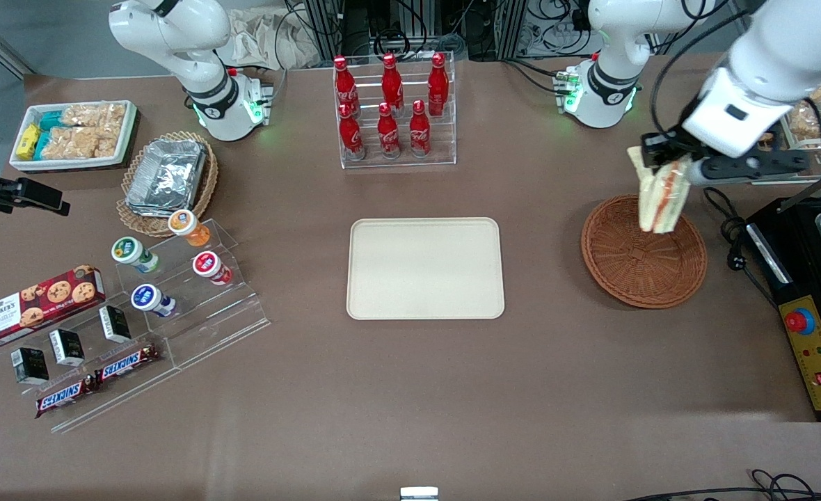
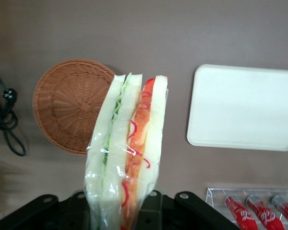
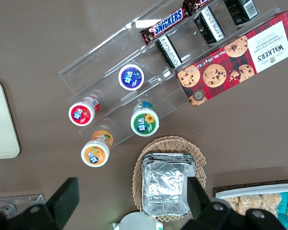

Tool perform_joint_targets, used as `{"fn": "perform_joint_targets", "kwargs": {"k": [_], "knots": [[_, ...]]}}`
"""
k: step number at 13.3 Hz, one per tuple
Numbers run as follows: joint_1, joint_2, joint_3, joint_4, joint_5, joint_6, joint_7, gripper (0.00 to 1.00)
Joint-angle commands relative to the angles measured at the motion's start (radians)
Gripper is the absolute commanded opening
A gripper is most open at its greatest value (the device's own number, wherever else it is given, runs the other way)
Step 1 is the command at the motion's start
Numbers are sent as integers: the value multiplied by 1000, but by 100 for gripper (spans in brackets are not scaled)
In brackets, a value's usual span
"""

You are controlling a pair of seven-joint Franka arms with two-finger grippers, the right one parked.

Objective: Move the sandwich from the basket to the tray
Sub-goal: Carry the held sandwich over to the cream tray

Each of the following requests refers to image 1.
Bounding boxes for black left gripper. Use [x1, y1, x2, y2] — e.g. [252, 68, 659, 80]
[641, 127, 705, 184]

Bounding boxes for triangle sandwich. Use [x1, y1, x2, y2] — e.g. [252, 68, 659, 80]
[626, 146, 693, 234]

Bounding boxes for light woven wicker basket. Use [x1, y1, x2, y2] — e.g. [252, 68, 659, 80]
[116, 131, 219, 239]

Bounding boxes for brown wicker basket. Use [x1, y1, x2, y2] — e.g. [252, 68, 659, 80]
[580, 193, 708, 310]

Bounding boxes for white rectangular snack tray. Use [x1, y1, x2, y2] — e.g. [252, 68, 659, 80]
[8, 100, 138, 173]

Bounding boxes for beige plastic tray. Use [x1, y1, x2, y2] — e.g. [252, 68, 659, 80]
[346, 217, 506, 321]

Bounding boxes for yellow snack pack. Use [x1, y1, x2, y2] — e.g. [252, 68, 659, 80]
[15, 124, 41, 159]

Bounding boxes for clear rice cracker pack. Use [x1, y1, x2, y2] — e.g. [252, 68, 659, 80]
[61, 103, 127, 129]
[38, 125, 120, 161]

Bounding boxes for green lid yogurt cup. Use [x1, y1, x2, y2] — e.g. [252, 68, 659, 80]
[111, 237, 161, 274]

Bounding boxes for red Walkers cookie box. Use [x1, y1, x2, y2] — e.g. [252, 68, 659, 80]
[0, 264, 106, 350]

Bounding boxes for stacked foil containers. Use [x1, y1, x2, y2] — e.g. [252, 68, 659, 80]
[125, 139, 208, 216]

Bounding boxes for small black box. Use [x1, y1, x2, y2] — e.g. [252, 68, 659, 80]
[10, 347, 50, 385]
[49, 328, 86, 367]
[99, 305, 133, 344]

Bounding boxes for blue lid yogurt cup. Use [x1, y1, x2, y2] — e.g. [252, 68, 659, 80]
[130, 284, 177, 319]

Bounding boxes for orange lid yogurt cup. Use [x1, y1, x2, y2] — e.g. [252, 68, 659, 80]
[168, 209, 212, 248]

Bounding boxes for grey metal rod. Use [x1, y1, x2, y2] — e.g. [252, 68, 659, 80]
[776, 159, 821, 214]

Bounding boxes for grey metal bar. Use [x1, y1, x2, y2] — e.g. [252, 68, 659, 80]
[0, 21, 35, 79]

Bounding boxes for black tabletop machine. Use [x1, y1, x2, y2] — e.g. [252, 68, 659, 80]
[744, 197, 821, 422]

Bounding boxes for red lid yogurt cup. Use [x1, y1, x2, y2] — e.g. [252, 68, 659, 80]
[192, 251, 233, 287]

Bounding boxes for Snickers chocolate bar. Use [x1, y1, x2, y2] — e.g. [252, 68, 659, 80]
[95, 344, 161, 385]
[35, 376, 99, 419]

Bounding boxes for red emergency stop button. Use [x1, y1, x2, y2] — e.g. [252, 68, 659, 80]
[784, 306, 816, 336]

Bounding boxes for clear acrylic step stand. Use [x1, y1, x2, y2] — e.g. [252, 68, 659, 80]
[113, 218, 272, 371]
[0, 305, 183, 434]

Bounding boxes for yellow control panel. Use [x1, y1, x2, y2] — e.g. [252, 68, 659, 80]
[778, 295, 821, 413]

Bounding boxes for red cola bottle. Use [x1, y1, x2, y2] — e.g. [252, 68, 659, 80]
[381, 53, 406, 116]
[427, 52, 450, 118]
[376, 102, 402, 159]
[338, 103, 367, 162]
[333, 56, 361, 116]
[408, 100, 432, 158]

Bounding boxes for beige crumpled cloth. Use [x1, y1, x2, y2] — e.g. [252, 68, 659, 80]
[217, 7, 322, 70]

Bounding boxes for clear acrylic bottle rack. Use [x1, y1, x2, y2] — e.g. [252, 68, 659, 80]
[332, 51, 457, 170]

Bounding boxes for black equipment rack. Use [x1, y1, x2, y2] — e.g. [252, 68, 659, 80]
[285, 0, 592, 62]

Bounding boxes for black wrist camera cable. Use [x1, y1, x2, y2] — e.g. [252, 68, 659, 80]
[649, 0, 766, 136]

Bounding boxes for black power cable with plug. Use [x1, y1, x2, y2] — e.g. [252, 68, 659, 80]
[703, 186, 780, 307]

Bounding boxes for white wire rack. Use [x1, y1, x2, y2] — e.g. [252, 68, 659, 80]
[751, 70, 821, 186]

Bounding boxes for silver machine handle bar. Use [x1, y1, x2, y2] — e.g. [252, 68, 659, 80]
[748, 223, 794, 286]

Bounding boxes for black floor cable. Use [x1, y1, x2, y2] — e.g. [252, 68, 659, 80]
[626, 470, 821, 501]

